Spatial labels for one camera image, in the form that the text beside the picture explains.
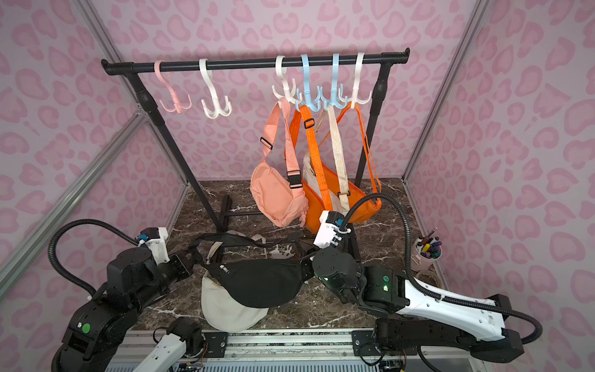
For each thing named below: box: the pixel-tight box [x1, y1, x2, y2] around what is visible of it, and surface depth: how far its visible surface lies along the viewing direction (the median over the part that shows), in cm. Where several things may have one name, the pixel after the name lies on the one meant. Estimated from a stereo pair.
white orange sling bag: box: [302, 105, 351, 215], surface depth 68 cm
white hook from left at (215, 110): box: [199, 58, 233, 119], surface depth 54 cm
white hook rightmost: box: [339, 51, 373, 110], surface depth 58 cm
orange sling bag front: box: [285, 105, 339, 234], surface depth 70 cm
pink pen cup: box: [410, 227, 443, 272], surface depth 84 cm
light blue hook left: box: [295, 54, 321, 113], surface depth 58 cm
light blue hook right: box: [319, 53, 348, 111], surface depth 59 cm
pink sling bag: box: [250, 98, 310, 228], surface depth 84 cm
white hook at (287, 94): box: [271, 55, 303, 107], surface depth 59 cm
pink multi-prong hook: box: [154, 59, 193, 115], surface depth 50 cm
